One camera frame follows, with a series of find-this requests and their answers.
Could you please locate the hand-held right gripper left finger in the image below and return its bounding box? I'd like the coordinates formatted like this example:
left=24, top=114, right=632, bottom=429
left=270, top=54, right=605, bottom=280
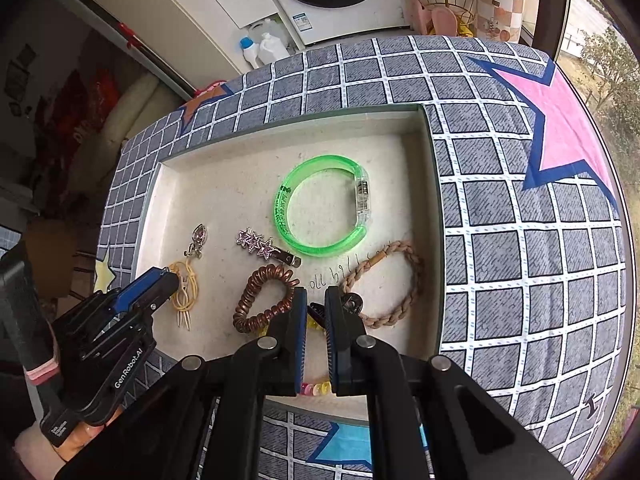
left=55, top=286, right=309, bottom=480

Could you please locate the pink star hair clip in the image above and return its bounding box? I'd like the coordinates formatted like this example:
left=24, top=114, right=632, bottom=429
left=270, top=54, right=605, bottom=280
left=234, top=227, right=303, bottom=267

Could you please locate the brown cardboard box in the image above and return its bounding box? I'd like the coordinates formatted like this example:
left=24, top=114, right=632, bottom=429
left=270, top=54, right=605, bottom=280
left=25, top=217, right=101, bottom=301

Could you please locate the white washing machine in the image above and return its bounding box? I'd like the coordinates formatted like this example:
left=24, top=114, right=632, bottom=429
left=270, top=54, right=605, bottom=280
left=250, top=0, right=416, bottom=47

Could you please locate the copper spiral hair tie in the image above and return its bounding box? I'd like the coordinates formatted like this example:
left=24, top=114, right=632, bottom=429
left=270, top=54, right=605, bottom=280
left=232, top=263, right=301, bottom=335

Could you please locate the white detergent jug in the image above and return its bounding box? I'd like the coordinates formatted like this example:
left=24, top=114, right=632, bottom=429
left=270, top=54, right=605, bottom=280
left=257, top=32, right=292, bottom=64

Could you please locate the cream cushion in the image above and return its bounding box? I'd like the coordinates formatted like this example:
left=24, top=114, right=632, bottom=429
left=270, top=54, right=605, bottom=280
left=70, top=72, right=183, bottom=196

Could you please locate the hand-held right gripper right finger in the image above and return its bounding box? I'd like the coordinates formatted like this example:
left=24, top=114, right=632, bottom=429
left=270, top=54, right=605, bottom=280
left=324, top=286, right=576, bottom=480

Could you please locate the person's left hand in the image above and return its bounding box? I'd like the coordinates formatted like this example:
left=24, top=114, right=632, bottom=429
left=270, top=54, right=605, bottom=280
left=52, top=407, right=123, bottom=463

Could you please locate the tan braided bracelet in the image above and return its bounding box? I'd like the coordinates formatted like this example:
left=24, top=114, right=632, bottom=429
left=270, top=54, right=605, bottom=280
left=340, top=240, right=423, bottom=330

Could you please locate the silver pink pendant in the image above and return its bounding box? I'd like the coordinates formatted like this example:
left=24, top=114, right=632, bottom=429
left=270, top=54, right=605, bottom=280
left=184, top=223, right=208, bottom=260

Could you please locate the grey checked star blanket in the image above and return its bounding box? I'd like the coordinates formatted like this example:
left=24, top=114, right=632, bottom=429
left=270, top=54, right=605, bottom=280
left=97, top=35, right=626, bottom=480

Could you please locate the shallow teal cardboard box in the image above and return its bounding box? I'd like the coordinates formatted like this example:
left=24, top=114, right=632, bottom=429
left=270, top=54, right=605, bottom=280
left=134, top=102, right=443, bottom=423

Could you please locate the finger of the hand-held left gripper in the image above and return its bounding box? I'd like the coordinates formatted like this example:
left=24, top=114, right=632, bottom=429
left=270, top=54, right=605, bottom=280
left=107, top=266, right=181, bottom=311
left=117, top=287, right=179, bottom=333

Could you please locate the black hair clip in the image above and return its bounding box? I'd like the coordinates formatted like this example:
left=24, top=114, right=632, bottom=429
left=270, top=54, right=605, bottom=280
left=309, top=292, right=365, bottom=322

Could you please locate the white bottle blue cap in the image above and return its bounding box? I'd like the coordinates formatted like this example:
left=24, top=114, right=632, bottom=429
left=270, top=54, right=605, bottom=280
left=239, top=37, right=261, bottom=68

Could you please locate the green plastic bracelet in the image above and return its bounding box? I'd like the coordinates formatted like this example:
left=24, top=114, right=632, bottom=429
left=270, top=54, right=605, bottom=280
left=272, top=155, right=373, bottom=259

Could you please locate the pink yellow beaded bracelet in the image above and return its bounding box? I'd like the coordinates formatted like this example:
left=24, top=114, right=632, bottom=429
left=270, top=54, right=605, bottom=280
left=257, top=310, right=335, bottom=397

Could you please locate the yellow elastic hair tie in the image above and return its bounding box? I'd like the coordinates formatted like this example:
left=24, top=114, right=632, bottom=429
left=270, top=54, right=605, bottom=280
left=167, top=260, right=202, bottom=312

